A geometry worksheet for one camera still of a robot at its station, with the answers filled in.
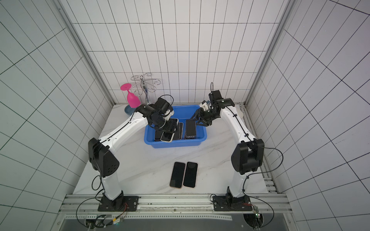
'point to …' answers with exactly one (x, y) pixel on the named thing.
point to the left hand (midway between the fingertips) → (169, 132)
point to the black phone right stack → (190, 129)
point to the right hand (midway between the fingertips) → (187, 121)
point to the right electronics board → (257, 211)
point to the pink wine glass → (133, 100)
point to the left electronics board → (117, 220)
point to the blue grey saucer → (128, 110)
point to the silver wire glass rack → (147, 84)
